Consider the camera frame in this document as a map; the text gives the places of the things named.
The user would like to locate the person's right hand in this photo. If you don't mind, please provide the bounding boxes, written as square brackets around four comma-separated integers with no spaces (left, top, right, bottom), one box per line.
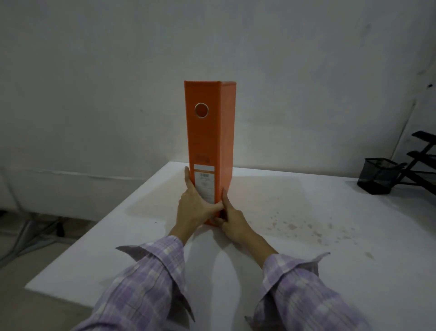
[213,187,258,245]

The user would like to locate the person's left hand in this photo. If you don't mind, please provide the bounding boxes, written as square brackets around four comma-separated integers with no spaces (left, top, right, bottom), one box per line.
[173,166,224,240]

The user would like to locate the orange lever arch binder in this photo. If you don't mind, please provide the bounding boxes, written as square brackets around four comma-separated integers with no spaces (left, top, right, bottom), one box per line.
[184,80,237,227]

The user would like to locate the person's left forearm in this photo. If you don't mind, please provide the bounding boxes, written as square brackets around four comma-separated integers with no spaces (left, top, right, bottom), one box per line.
[73,229,195,331]

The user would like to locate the person's right forearm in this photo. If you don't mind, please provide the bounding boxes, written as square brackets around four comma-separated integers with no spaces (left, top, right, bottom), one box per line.
[238,232,372,331]

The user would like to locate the black mesh pen holder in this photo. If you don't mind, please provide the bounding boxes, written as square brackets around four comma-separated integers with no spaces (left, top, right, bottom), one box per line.
[357,158,408,195]

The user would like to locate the black mesh desk tray rack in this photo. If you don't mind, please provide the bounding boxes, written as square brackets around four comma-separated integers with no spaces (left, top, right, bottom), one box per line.
[395,130,436,196]

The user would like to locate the grey metal table frame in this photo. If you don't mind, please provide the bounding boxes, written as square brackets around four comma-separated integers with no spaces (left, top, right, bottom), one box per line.
[0,211,90,270]

